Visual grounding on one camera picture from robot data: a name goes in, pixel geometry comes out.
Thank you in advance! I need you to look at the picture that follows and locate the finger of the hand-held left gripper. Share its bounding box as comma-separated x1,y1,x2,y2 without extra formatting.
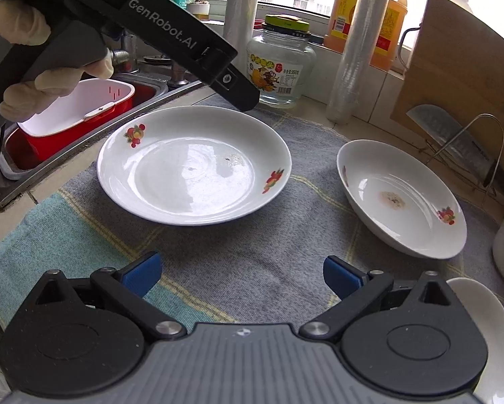
212,64,262,113

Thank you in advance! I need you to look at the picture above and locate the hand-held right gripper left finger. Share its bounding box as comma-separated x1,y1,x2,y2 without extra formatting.
27,251,188,343

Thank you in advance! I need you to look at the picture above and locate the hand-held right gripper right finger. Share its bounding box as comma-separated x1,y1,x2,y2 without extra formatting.
298,255,463,343

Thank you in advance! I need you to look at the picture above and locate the white fruit-print plate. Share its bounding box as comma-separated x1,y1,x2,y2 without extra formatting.
97,106,292,227
336,139,468,260

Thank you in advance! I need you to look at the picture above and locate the person's left hand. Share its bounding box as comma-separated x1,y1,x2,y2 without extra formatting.
0,0,115,124

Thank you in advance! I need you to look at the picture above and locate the glass jar with green lid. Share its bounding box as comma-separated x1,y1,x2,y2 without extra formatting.
246,14,317,109

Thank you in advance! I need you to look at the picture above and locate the small potted plant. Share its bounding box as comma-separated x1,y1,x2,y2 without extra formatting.
186,0,211,21

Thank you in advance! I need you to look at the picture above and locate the chrome faucet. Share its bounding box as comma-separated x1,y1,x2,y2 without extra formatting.
105,29,194,89

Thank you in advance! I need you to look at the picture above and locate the red basin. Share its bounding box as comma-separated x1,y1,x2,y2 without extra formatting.
4,83,169,173

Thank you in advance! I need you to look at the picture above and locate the white plastic film roll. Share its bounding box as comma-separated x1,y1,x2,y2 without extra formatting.
223,0,263,53

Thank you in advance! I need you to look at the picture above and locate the grey checkered cloth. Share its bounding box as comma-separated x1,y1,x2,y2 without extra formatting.
0,93,504,346

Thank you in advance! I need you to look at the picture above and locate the clear plastic wrap roll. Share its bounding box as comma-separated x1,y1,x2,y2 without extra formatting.
325,0,398,126

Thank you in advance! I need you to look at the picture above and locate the stainless steel sink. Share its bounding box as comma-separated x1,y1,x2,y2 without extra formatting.
0,71,202,211

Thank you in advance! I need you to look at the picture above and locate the red white draining basket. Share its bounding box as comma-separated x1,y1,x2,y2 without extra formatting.
17,78,136,163

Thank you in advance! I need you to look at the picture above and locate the orange oil bottle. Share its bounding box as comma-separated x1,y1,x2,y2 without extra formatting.
323,0,409,72

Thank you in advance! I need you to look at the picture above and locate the bamboo cutting board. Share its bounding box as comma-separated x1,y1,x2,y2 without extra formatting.
390,0,504,186

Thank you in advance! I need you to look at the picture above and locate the black-handled kitchen knife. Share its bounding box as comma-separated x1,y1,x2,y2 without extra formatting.
405,104,492,179

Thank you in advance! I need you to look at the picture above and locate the metal wire rack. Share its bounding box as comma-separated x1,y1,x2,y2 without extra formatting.
418,113,504,196

